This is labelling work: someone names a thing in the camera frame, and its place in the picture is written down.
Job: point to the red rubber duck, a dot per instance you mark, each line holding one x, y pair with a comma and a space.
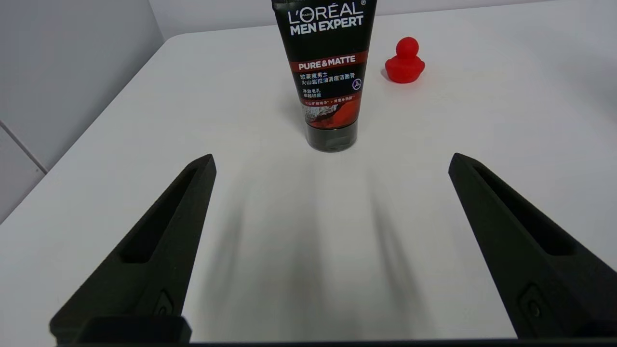
405, 65

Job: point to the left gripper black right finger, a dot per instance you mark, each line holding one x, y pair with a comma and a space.
511, 250

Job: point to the black L'Oreal face wash tube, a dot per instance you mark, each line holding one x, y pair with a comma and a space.
328, 43

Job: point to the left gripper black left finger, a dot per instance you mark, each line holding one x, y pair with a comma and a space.
144, 274

